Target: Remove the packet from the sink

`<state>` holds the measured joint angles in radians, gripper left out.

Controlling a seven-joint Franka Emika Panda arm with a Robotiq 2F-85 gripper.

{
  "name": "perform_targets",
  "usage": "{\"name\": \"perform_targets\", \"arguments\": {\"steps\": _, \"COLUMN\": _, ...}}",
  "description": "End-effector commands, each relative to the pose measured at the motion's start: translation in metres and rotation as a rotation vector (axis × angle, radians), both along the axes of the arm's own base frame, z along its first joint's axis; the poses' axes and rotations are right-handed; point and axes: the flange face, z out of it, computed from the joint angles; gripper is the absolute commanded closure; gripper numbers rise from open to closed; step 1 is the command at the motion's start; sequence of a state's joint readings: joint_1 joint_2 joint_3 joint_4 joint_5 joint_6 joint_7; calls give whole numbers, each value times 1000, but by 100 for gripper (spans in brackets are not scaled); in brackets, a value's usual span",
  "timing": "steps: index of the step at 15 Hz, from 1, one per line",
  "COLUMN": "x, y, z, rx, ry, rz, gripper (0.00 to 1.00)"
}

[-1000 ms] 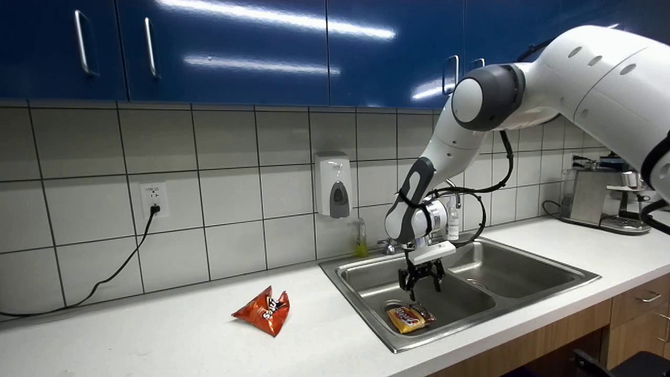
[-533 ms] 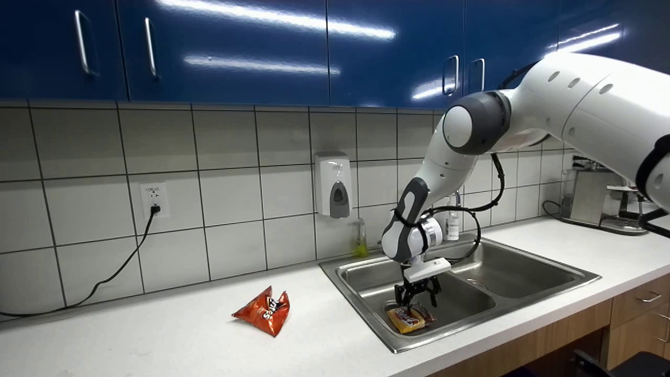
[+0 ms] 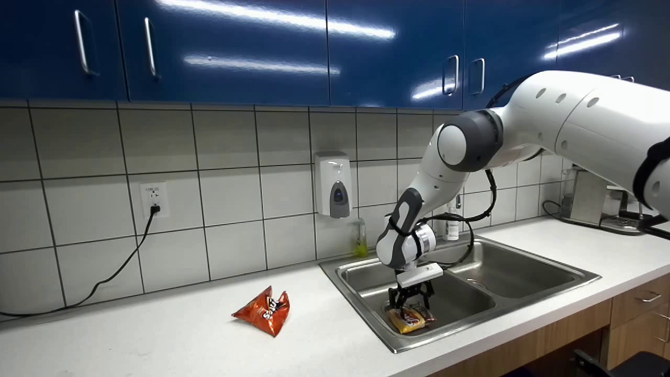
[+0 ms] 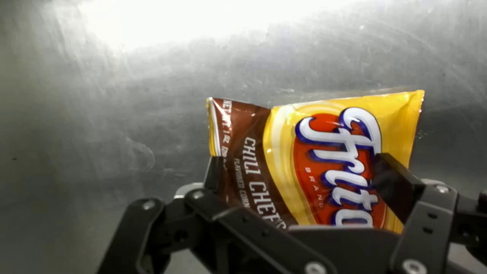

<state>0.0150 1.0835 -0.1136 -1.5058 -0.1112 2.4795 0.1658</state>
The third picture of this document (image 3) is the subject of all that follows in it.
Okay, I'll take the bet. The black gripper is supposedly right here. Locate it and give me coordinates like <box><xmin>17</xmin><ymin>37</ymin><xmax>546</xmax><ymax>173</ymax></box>
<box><xmin>386</xmin><ymin>279</ymin><xmax>435</xmax><ymax>316</ymax></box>

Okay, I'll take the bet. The yellow chip packet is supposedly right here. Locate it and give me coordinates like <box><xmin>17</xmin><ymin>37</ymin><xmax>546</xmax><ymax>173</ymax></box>
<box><xmin>386</xmin><ymin>303</ymin><xmax>438</xmax><ymax>335</ymax></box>

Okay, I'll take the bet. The stainless steel double sink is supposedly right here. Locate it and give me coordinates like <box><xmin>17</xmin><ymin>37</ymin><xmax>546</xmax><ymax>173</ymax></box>
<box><xmin>317</xmin><ymin>233</ymin><xmax>602</xmax><ymax>354</ymax></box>

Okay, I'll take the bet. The red chip packet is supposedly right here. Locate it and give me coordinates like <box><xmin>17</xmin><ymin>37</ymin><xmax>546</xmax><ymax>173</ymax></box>
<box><xmin>229</xmin><ymin>284</ymin><xmax>292</xmax><ymax>339</ymax></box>

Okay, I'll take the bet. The green dish soap bottle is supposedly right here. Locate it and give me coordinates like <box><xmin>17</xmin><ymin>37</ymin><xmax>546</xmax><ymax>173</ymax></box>
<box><xmin>350</xmin><ymin>237</ymin><xmax>372</xmax><ymax>260</ymax></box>

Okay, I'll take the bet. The clear pump soap bottle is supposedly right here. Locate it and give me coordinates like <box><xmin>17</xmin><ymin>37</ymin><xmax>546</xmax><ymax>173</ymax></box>
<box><xmin>444</xmin><ymin>195</ymin><xmax>464</xmax><ymax>243</ymax></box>

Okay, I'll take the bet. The silver countertop appliance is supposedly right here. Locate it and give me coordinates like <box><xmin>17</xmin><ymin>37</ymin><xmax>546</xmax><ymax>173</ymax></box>
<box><xmin>541</xmin><ymin>165</ymin><xmax>670</xmax><ymax>240</ymax></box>

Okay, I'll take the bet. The wooden base cabinet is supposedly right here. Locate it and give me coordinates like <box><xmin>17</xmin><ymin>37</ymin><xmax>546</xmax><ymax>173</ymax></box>
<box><xmin>426</xmin><ymin>271</ymin><xmax>670</xmax><ymax>377</ymax></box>

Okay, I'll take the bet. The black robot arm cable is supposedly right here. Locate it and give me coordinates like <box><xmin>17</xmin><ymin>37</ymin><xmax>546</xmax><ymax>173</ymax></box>
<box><xmin>385</xmin><ymin>167</ymin><xmax>497</xmax><ymax>271</ymax></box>

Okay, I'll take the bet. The white wall soap dispenser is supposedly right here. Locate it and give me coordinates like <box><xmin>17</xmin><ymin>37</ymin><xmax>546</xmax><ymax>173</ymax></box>
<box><xmin>310</xmin><ymin>152</ymin><xmax>356</xmax><ymax>220</ymax></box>

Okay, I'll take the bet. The silver cabinet door handle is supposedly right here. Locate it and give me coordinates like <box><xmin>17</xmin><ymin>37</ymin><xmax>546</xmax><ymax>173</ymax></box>
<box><xmin>467</xmin><ymin>56</ymin><xmax>488</xmax><ymax>97</ymax></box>
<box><xmin>70</xmin><ymin>8</ymin><xmax>95</xmax><ymax>78</ymax></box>
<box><xmin>143</xmin><ymin>15</ymin><xmax>161</xmax><ymax>80</ymax></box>
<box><xmin>439</xmin><ymin>52</ymin><xmax>462</xmax><ymax>99</ymax></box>

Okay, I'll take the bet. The black power cord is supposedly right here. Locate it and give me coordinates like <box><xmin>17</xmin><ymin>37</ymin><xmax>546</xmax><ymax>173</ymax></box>
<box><xmin>0</xmin><ymin>203</ymin><xmax>163</xmax><ymax>320</ymax></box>

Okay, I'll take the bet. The white wall outlet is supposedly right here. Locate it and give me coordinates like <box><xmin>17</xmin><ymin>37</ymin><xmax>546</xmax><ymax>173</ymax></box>
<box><xmin>137</xmin><ymin>182</ymin><xmax>170</xmax><ymax>220</ymax></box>

